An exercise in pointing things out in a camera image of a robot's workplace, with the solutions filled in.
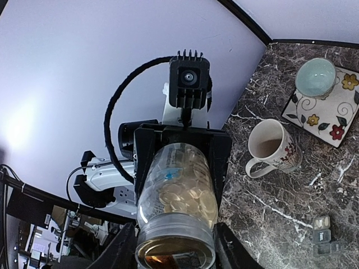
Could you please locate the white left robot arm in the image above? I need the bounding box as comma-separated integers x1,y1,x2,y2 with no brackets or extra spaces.
73,119,232,219

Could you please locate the square floral ceramic plate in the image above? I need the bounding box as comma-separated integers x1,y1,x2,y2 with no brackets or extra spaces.
282,67,358,148

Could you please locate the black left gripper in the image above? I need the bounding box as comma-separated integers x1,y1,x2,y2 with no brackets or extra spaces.
134,123,232,206

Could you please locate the celadon bowl on plate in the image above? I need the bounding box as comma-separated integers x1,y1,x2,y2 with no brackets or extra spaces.
295,58,337,99

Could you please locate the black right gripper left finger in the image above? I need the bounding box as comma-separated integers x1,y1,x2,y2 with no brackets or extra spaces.
88,223,137,269

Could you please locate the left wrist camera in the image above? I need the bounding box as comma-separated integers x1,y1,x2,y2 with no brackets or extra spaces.
162,51,212,128

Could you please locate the black corner frame post left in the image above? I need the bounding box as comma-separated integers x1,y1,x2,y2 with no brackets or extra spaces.
218,0,273,46

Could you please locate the grey weekly pill organizer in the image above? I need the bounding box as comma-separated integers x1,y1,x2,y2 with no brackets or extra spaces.
312,215,346,257

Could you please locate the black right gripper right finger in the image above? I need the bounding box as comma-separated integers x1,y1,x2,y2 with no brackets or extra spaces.
215,222,263,269

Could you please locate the beige ceramic mug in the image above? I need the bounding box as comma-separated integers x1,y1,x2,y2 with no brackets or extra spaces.
245,119,303,179

